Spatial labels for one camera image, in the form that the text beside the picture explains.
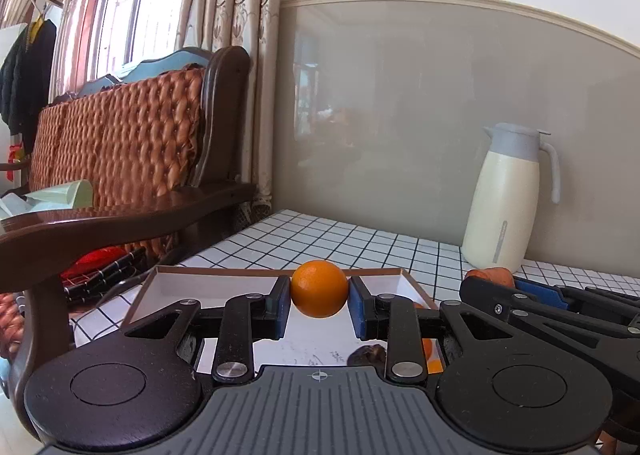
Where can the dark purple mangosteen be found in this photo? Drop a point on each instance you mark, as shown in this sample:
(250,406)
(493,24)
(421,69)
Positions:
(367,355)

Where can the small reddish persimmon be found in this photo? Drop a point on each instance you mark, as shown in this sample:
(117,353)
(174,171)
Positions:
(495,275)

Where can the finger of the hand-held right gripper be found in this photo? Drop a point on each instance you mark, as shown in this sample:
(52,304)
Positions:
(542,292)
(492,302)

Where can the black striped cloth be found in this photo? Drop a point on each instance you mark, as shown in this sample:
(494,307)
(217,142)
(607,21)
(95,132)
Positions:
(102,277)

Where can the beige embroidered curtain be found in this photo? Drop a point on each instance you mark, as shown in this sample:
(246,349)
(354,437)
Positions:
(235,10)

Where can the brown cardboard box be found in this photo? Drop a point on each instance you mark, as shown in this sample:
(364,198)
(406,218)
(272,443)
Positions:
(210,290)

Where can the wooden sofa with woven cushion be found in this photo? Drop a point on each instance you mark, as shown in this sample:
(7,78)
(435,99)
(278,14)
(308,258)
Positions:
(125,135)

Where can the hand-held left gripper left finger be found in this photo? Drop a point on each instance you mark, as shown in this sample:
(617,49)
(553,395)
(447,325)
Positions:
(280,308)

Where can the yellow garment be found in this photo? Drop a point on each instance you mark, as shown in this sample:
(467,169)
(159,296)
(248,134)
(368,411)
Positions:
(34,31)

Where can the red bag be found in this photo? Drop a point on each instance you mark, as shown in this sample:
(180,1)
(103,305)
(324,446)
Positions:
(92,262)

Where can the cream thermos jug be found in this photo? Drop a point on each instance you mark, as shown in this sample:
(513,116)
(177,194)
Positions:
(505,200)

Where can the pink sheer curtain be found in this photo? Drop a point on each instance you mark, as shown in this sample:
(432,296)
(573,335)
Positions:
(82,10)

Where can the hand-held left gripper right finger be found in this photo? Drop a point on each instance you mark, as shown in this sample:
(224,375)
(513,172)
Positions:
(359,308)

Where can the black jacket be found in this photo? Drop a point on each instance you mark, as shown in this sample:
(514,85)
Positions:
(25,80)

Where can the light green plastic container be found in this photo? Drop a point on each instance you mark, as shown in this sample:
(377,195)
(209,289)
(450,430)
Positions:
(62,195)

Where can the white checkered tablecloth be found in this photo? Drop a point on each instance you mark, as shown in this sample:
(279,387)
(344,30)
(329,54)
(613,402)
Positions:
(350,240)

